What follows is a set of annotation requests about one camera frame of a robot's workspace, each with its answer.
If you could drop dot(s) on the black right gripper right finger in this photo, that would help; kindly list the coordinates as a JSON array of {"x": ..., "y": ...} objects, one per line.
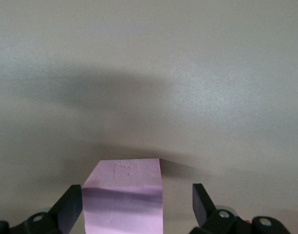
[{"x": 203, "y": 212}]

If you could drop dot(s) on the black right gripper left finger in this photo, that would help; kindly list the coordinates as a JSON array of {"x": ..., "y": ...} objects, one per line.
[{"x": 65, "y": 209}]

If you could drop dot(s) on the pink foam cube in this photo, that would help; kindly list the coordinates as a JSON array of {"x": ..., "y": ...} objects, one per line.
[{"x": 124, "y": 207}]

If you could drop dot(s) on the brown table mat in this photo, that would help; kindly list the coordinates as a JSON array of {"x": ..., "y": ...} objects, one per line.
[{"x": 212, "y": 73}]

